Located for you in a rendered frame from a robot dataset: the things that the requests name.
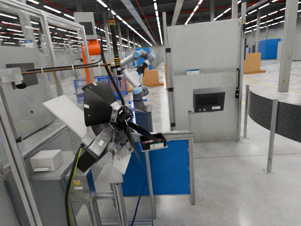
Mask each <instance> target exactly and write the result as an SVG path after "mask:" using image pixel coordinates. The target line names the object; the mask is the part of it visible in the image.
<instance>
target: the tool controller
mask: <svg viewBox="0 0 301 226"><path fill-rule="evenodd" d="M224 100H225V91H224V89H223V88H222V87H213V88H201V89H193V109H194V112H195V113H198V112H211V111H223V110H224Z"/></svg>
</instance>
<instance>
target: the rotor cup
mask: <svg viewBox="0 0 301 226"><path fill-rule="evenodd" d="M127 110H128V111H129V113H128V112H127ZM121 111H122V112H121ZM120 112H121V113H120ZM119 113H120V114H119ZM129 118H130V119H129ZM133 118H134V113H133V112H132V111H131V110H130V109H129V108H128V107H127V106H125V105H122V106H121V107H120V108H119V109H118V112H117V117H116V122H115V123H114V122H110V123H111V124H112V125H113V126H114V127H115V128H116V129H118V130H120V131H123V130H124V128H123V126H124V119H125V120H126V122H127V124H128V123H129V122H130V121H131V120H132V119H133ZM128 119H129V120H128Z"/></svg>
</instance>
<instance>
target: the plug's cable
mask: <svg viewBox="0 0 301 226"><path fill-rule="evenodd" d="M83 146H84V145H83V144H82V145H81V146H80V147H79V149H78V150H77V152H76V155H75V158H74V162H73V166H72V169H71V172H70V176H69V180H68V185H67V189H66V194H65V210H66V217H67V224H68V226H70V222H71V216H70V207H68V202H69V198H68V197H69V195H70V190H71V186H72V182H73V177H74V174H75V170H76V167H77V163H78V159H79V156H80V153H81V150H82V147H83ZM68 209H69V212H68ZM69 216H70V222H69ZM71 226H72V222H71Z"/></svg>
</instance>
